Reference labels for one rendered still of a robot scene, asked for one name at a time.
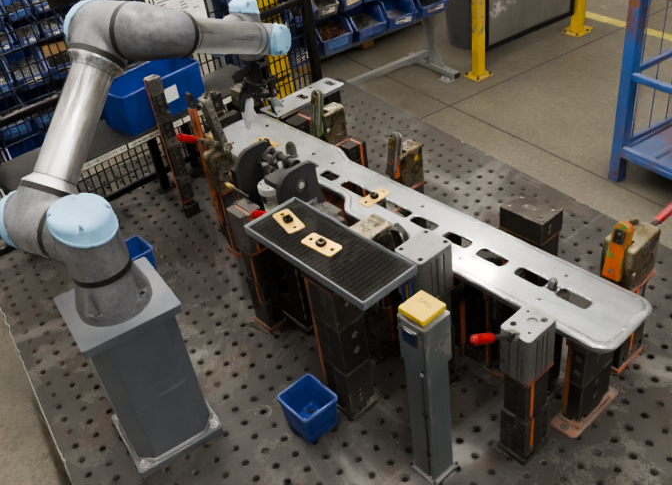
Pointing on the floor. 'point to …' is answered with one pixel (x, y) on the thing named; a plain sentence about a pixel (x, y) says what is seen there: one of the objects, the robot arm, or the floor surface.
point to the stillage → (656, 158)
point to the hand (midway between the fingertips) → (261, 119)
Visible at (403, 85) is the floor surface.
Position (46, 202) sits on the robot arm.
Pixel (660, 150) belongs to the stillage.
